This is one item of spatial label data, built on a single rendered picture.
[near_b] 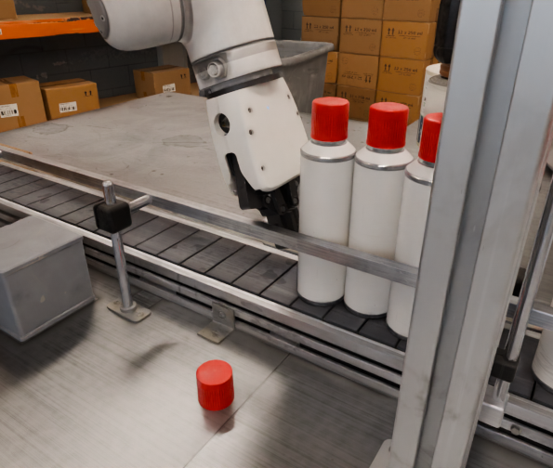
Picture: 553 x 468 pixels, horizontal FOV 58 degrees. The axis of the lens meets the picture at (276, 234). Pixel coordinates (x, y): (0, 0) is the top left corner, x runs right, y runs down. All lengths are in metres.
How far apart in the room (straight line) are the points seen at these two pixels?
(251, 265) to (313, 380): 0.16
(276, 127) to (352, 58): 3.67
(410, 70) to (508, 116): 3.70
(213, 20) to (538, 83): 0.31
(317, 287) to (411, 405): 0.20
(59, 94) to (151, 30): 3.75
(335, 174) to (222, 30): 0.16
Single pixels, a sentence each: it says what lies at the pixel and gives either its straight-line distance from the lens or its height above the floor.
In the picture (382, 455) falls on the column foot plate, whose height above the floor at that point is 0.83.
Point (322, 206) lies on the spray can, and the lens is 0.46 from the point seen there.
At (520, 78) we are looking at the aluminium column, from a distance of 0.24.
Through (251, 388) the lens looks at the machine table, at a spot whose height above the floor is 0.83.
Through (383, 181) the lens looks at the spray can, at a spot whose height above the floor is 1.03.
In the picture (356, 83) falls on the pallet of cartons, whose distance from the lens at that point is 4.16.
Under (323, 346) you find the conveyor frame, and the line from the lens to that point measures 0.50.
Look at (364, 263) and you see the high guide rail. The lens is 0.45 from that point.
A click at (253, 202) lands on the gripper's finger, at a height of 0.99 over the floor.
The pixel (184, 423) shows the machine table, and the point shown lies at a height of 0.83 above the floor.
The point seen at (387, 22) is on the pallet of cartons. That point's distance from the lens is 3.99.
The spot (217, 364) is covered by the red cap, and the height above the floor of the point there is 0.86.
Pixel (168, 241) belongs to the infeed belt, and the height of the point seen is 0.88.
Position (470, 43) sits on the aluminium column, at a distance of 0.24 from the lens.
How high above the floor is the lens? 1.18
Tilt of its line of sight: 28 degrees down
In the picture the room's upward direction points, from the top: straight up
